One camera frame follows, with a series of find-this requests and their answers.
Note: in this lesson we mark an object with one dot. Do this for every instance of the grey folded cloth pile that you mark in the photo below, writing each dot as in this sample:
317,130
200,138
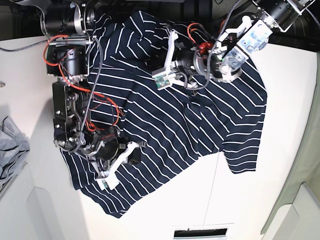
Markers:
14,149

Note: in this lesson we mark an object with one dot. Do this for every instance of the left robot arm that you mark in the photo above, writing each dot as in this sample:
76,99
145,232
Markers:
221,58

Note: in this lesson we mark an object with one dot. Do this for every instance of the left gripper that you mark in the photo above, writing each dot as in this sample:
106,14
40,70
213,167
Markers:
190,64

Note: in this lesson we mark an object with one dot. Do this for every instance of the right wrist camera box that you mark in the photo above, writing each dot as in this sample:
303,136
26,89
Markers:
108,178

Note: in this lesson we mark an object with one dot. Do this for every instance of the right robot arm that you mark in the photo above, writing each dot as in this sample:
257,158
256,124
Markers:
69,26

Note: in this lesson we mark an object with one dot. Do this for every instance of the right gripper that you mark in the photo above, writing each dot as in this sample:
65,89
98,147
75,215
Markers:
105,152

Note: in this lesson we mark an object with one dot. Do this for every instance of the navy white striped t-shirt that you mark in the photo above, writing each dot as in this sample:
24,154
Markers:
177,125

